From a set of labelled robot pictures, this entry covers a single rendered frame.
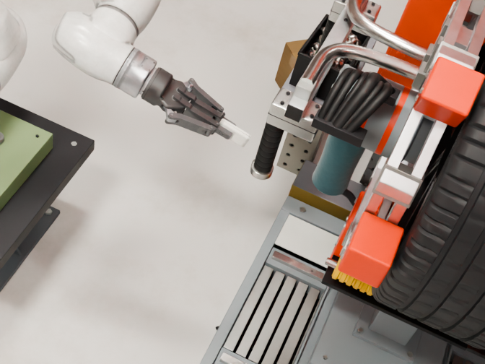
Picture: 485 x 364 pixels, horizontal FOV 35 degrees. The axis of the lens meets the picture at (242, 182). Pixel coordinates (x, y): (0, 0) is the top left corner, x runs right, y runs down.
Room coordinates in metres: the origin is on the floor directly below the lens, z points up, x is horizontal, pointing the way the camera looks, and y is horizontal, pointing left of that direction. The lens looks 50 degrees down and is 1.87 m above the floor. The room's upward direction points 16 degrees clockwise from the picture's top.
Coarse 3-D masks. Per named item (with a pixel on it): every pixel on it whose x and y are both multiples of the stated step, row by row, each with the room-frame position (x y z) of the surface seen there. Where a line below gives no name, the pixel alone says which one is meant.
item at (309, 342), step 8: (328, 288) 1.17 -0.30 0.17; (328, 296) 1.16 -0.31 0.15; (320, 304) 1.11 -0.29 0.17; (328, 304) 1.14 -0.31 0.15; (320, 312) 1.11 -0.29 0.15; (328, 312) 1.11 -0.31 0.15; (312, 320) 1.08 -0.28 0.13; (320, 320) 1.08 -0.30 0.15; (312, 328) 1.05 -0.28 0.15; (320, 328) 1.06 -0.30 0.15; (312, 336) 1.03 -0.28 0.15; (304, 344) 0.99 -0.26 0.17; (312, 344) 1.00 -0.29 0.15; (448, 344) 1.12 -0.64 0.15; (304, 352) 0.98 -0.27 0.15; (312, 352) 0.98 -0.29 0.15; (448, 352) 1.09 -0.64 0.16; (296, 360) 0.94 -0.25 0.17; (304, 360) 0.96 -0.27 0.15; (448, 360) 1.06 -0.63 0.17
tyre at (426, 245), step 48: (480, 96) 0.94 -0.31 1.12; (480, 144) 0.87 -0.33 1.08; (432, 192) 0.84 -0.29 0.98; (480, 192) 0.82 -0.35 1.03; (432, 240) 0.78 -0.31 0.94; (480, 240) 0.79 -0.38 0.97; (384, 288) 0.79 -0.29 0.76; (432, 288) 0.76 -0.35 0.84; (480, 288) 0.76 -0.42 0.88; (480, 336) 0.75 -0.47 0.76
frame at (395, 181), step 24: (480, 0) 1.19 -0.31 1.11; (456, 24) 1.09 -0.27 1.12; (480, 24) 1.11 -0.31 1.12; (456, 48) 1.03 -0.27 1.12; (480, 48) 1.05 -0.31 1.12; (408, 120) 0.93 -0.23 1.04; (432, 144) 0.90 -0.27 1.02; (384, 168) 0.87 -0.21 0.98; (408, 168) 0.88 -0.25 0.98; (384, 192) 0.85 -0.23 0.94; (408, 192) 0.84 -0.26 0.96; (360, 216) 0.88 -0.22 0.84; (384, 216) 1.08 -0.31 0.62
